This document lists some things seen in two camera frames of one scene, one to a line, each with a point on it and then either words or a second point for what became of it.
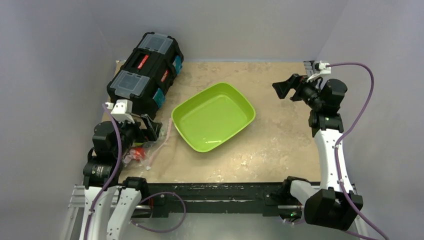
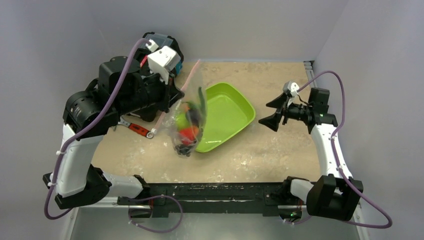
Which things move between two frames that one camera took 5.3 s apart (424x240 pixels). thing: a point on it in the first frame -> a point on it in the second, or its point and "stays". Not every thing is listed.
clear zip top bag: (141, 154) -> (184, 118)
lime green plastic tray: (211, 118) stays
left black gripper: (153, 127) -> (170, 94)
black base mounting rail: (269, 196) stays
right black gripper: (296, 90) -> (284, 110)
